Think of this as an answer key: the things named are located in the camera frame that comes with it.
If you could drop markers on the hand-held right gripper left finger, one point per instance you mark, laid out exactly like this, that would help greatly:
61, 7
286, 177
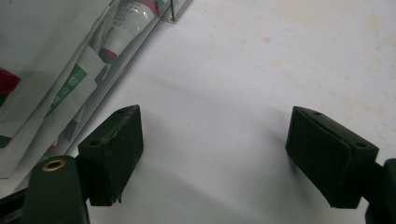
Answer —
112, 155

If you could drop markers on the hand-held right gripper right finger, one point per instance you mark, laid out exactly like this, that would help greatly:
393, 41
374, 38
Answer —
323, 155

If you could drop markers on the white carton green label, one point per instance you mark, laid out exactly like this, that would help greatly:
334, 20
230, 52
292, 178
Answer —
73, 82

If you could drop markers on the clear plastic storage box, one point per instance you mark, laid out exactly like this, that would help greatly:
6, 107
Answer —
124, 67

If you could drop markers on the white tube red green stripes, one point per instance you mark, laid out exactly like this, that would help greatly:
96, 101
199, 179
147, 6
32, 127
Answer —
129, 26

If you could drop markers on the white carton red green mark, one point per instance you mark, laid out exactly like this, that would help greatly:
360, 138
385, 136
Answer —
40, 37

